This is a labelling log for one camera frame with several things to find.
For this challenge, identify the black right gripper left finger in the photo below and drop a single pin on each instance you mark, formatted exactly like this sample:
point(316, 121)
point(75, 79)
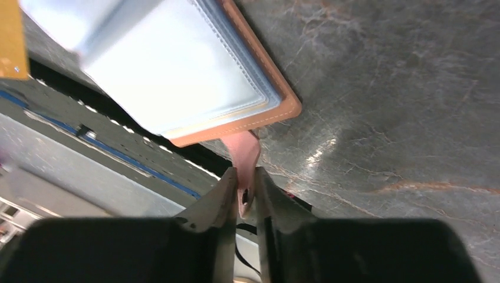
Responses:
point(68, 239)

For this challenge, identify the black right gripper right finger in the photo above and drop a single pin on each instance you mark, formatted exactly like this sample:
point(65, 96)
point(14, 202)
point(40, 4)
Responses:
point(297, 246)

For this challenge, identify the tan leather card holder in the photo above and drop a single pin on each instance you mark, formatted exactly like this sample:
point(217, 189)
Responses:
point(190, 71)

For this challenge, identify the orange credit card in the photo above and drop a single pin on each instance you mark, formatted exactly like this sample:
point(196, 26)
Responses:
point(14, 57)

